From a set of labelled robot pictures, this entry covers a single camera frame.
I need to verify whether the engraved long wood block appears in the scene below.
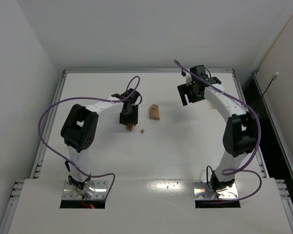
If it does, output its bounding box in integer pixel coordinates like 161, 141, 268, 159
153, 108, 160, 120
149, 109, 154, 119

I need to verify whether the plain wood cube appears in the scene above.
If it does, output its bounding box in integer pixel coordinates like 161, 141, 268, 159
152, 104, 159, 109

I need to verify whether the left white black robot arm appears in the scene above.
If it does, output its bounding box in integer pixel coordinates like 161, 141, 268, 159
61, 88, 142, 191

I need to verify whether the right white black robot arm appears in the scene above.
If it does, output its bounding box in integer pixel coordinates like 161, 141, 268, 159
177, 65, 261, 192

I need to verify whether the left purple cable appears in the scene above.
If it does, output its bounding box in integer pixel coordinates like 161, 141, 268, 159
38, 76, 141, 203

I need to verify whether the black wall cable with plug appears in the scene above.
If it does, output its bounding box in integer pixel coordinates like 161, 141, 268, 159
249, 72, 279, 115

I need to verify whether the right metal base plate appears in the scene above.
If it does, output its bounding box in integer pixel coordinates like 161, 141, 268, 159
193, 180, 239, 202

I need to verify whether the metal base plate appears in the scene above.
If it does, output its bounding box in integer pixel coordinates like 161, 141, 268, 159
193, 180, 239, 202
62, 180, 107, 201

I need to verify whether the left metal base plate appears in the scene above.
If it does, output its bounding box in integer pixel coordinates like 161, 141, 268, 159
62, 180, 107, 201

